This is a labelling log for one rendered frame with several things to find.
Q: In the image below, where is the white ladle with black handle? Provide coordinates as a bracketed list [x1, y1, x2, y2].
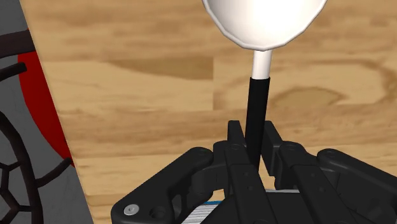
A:
[201, 0, 328, 170]

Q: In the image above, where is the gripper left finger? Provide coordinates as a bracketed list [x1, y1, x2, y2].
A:
[111, 120, 277, 224]

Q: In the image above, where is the dark frame chair red seat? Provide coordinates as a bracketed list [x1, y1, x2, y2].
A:
[0, 28, 76, 224]

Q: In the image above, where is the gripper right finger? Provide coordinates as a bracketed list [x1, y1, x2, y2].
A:
[261, 120, 397, 224]

